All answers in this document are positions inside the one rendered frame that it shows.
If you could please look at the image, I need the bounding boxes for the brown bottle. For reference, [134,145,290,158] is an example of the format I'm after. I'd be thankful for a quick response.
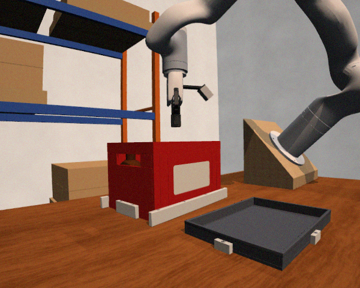
[121,154,140,167]

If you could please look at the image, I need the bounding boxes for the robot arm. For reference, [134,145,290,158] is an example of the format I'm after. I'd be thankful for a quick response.
[145,0,360,166]

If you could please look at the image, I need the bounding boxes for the red crate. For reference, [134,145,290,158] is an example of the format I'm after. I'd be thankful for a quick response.
[107,141,221,221]

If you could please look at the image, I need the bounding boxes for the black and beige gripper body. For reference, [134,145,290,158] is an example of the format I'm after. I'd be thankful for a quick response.
[164,71,187,107]

